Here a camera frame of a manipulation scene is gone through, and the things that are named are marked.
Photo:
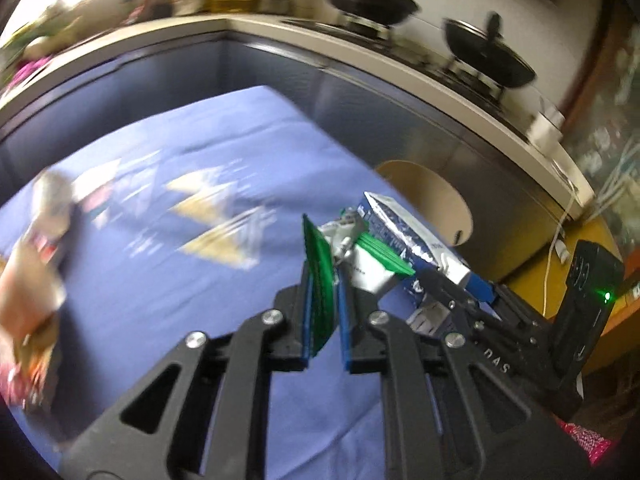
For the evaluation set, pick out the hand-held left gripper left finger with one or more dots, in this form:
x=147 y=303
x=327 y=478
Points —
x=304 y=330

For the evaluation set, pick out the white mug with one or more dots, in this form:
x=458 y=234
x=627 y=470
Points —
x=547 y=130

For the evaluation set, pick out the silver green wrapper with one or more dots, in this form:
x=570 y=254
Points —
x=365 y=270

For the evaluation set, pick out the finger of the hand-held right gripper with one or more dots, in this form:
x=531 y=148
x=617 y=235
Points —
x=450 y=297
x=482 y=290

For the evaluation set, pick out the black gas stove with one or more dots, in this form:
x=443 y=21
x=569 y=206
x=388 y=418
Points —
x=430 y=60

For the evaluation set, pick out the pink patterned fabric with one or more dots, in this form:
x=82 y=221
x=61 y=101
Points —
x=585 y=440

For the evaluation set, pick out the pink patterned packet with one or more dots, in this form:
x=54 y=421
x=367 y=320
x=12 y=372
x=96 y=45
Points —
x=25 y=385

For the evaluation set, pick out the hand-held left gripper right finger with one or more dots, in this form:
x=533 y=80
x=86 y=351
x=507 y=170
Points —
x=345 y=340

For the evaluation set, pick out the kitchen counter with dark cabinets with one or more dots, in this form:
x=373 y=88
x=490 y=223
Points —
x=400 y=125

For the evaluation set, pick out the black lidded pot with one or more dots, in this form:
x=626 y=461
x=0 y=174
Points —
x=485 y=55

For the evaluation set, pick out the round beige bin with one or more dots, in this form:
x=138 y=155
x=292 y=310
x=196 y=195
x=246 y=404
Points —
x=425 y=190

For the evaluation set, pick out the white dark printed packet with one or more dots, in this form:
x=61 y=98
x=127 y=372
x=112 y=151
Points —
x=55 y=200

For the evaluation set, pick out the blue printed tablecloth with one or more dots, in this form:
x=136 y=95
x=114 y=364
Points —
x=175 y=285

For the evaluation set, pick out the magenta cloth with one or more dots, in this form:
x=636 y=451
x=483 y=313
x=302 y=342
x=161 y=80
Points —
x=27 y=72

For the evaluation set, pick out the green snack packet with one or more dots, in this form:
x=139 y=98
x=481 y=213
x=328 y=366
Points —
x=322 y=280

